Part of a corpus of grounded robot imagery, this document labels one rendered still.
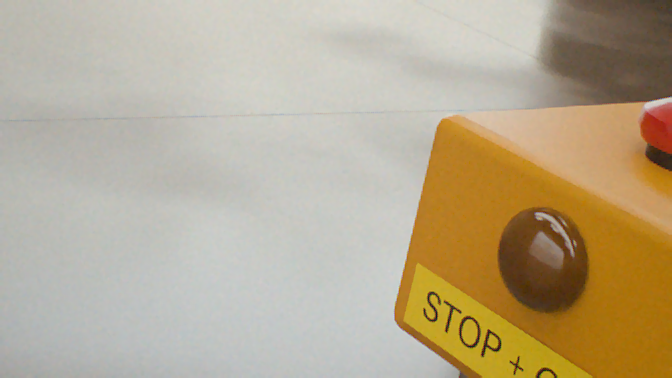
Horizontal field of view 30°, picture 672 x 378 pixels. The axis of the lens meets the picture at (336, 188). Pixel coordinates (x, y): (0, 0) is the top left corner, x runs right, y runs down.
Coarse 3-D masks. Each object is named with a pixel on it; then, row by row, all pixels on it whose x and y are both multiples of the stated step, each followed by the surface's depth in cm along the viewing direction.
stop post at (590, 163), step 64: (448, 128) 41; (512, 128) 41; (576, 128) 42; (448, 192) 41; (512, 192) 39; (576, 192) 37; (640, 192) 37; (448, 256) 41; (640, 256) 35; (448, 320) 41; (512, 320) 39; (576, 320) 37; (640, 320) 35
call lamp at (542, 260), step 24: (528, 216) 37; (552, 216) 37; (504, 240) 38; (528, 240) 37; (552, 240) 37; (576, 240) 36; (504, 264) 38; (528, 264) 37; (552, 264) 37; (576, 264) 36; (528, 288) 37; (552, 288) 37; (576, 288) 37
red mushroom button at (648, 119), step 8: (648, 104) 41; (656, 104) 40; (664, 104) 40; (648, 112) 40; (656, 112) 40; (664, 112) 40; (640, 120) 40; (648, 120) 40; (656, 120) 39; (664, 120) 39; (640, 128) 40; (648, 128) 40; (656, 128) 39; (664, 128) 39; (648, 136) 40; (656, 136) 39; (664, 136) 39; (656, 144) 40; (664, 144) 39
